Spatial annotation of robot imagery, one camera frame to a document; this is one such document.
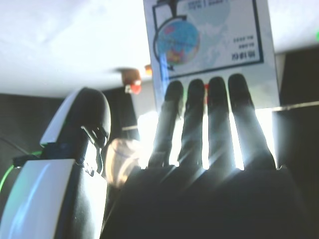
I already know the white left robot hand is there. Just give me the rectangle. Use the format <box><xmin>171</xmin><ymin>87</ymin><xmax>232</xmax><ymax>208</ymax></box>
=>
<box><xmin>0</xmin><ymin>73</ymin><xmax>319</xmax><ymax>239</ymax></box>

